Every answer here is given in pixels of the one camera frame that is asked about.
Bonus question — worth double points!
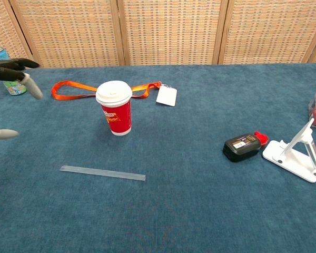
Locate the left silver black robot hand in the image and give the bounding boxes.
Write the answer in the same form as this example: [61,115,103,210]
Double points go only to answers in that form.
[0,58,44,140]

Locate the clear plastic straw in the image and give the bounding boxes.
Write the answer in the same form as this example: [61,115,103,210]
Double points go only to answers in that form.
[60,165,146,182]

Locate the white plastic cup lid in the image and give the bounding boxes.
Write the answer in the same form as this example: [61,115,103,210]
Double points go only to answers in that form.
[95,80,133,108]

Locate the red paper cup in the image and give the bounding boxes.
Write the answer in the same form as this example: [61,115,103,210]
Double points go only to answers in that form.
[101,100,133,137]

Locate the teal green drink can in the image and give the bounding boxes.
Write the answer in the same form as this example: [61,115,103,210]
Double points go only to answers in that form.
[0,46,28,96]

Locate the white badge card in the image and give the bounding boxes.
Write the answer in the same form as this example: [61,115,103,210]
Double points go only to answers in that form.
[155,83,178,107]

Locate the blue table cloth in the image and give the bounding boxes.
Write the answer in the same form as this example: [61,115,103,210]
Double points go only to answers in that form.
[0,62,316,253]

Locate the black bottle with red cap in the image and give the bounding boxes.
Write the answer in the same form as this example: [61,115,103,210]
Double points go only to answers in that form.
[222,131,269,163]

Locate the white folding phone stand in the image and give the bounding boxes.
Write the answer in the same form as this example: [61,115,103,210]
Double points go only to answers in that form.
[262,118,316,183]

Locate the orange lanyard strap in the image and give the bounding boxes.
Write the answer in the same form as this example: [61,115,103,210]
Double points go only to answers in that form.
[51,81,163,101]

